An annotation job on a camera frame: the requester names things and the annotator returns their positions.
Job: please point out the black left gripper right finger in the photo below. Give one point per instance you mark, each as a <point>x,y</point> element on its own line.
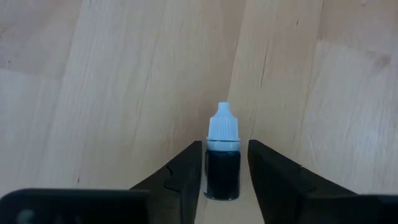
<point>286,193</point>

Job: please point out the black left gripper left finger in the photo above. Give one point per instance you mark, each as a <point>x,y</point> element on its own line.
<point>180,186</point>

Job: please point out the dark dropper bottle white cap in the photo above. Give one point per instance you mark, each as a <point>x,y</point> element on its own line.
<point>222,174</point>

